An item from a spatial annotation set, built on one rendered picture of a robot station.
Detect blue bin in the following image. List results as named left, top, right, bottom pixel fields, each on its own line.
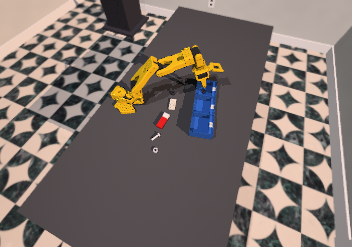
left=189, top=80, right=217, bottom=139

